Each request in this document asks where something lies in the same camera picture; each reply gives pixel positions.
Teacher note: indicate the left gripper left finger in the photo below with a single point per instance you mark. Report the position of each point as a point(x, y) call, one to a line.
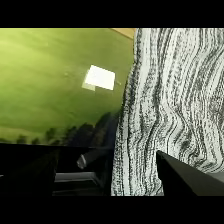
point(36, 176)

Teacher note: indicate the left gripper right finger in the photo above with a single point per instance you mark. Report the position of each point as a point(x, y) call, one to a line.
point(183, 180)

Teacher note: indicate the black and white striped garment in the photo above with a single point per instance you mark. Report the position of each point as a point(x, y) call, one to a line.
point(173, 100)

